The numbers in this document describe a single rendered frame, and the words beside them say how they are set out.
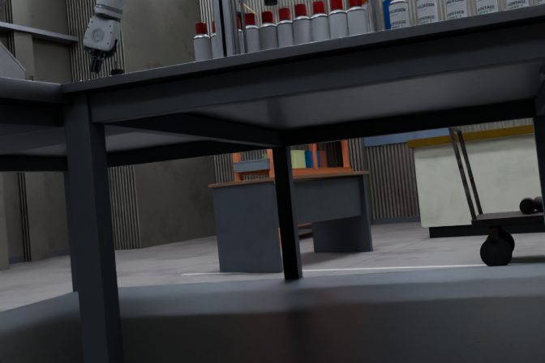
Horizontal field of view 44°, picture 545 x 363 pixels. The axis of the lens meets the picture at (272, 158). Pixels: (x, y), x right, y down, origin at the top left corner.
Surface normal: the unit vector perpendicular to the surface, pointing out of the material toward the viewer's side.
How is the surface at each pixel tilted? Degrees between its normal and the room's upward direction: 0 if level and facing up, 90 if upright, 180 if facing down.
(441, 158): 90
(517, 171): 90
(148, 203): 90
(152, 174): 90
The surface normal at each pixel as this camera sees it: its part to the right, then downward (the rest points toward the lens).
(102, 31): -0.25, -0.01
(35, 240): 0.86, -0.11
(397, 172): -0.50, 0.00
